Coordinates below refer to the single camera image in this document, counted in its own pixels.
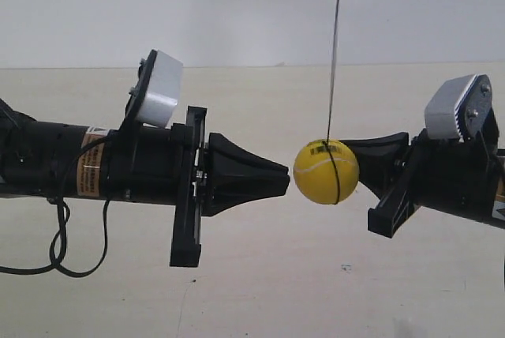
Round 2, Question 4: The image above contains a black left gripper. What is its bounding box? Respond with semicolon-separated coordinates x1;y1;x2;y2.
107;106;290;268

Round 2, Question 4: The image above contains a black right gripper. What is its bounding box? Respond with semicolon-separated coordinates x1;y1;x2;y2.
342;111;500;238

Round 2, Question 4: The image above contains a yellow tennis ball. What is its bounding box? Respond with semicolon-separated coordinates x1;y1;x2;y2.
293;139;360;205

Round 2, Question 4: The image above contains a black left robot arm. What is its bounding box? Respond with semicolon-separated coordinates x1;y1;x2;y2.
1;105;290;268

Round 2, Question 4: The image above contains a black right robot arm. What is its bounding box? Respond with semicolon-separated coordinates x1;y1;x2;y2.
343;112;504;238

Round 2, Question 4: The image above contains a thin black hanging string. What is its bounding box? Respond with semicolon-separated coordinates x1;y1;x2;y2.
324;0;345;205

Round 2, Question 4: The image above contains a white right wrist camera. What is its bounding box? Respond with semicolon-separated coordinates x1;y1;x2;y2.
424;73;492;141

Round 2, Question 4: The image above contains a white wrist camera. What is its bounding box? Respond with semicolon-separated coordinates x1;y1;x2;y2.
424;73;492;141
123;49;184;129

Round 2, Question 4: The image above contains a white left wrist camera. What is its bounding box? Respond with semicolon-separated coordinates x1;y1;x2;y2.
123;49;184;129

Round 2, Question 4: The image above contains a black left camera cable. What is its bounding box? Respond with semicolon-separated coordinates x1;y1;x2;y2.
0;115;132;278

